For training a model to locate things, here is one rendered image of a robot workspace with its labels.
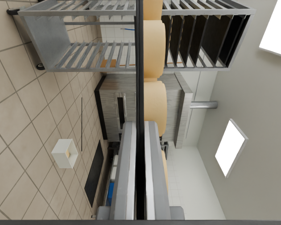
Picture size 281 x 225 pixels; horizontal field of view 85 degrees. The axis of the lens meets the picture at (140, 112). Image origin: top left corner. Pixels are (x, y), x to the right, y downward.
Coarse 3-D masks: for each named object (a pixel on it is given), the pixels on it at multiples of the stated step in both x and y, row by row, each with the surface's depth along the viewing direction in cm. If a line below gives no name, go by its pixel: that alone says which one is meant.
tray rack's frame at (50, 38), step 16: (48, 0) 141; (64, 0) 154; (224, 0) 144; (32, 16) 120; (32, 32) 120; (48, 32) 140; (64, 32) 170; (240, 32) 125; (48, 48) 140; (64, 48) 170; (48, 64) 140
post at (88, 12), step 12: (24, 12) 109; (36, 12) 109; (48, 12) 109; (60, 12) 109; (72, 12) 109; (84, 12) 109; (96, 12) 109; (108, 12) 109; (120, 12) 109; (132, 12) 109; (168, 12) 109; (180, 12) 109; (192, 12) 109; (204, 12) 109; (216, 12) 109; (228, 12) 109; (240, 12) 109; (252, 12) 109
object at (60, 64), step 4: (76, 44) 181; (72, 48) 172; (68, 52) 162; (72, 52) 166; (64, 56) 154; (68, 56) 158; (60, 60) 146; (64, 60) 152; (60, 64) 146; (60, 68) 141
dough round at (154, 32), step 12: (144, 24) 12; (156, 24) 12; (144, 36) 12; (156, 36) 12; (144, 48) 12; (156, 48) 12; (144, 60) 12; (156, 60) 12; (144, 72) 13; (156, 72) 14
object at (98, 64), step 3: (105, 42) 178; (108, 42) 184; (105, 45) 177; (105, 48) 172; (102, 51) 162; (105, 51) 166; (102, 54) 161; (99, 57) 152; (102, 57) 156; (99, 60) 151; (102, 60) 151; (96, 63) 141; (99, 63) 147; (96, 66) 141; (99, 66) 143
